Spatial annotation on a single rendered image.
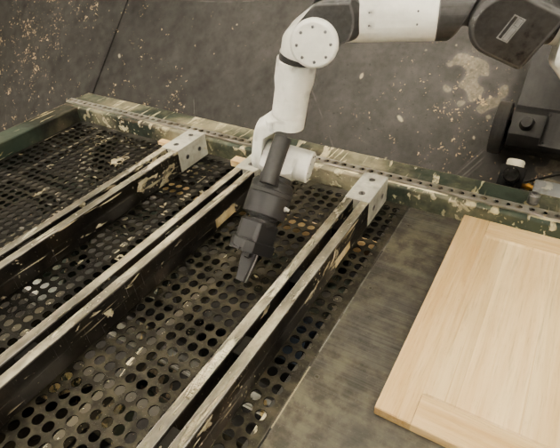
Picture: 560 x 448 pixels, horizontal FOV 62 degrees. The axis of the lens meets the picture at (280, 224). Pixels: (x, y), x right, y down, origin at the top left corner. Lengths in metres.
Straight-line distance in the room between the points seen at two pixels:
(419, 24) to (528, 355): 0.57
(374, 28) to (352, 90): 1.51
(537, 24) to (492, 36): 0.06
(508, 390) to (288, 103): 0.60
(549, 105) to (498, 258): 1.00
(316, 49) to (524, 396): 0.63
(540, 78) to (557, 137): 0.23
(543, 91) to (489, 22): 1.23
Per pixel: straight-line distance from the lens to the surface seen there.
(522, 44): 0.81
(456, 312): 0.94
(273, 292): 0.86
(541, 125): 1.91
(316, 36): 0.78
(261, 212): 0.90
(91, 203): 1.21
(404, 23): 0.79
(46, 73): 3.64
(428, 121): 2.16
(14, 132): 1.77
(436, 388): 0.83
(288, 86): 0.85
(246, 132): 1.46
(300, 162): 0.92
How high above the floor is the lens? 2.07
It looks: 64 degrees down
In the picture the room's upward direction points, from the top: 82 degrees counter-clockwise
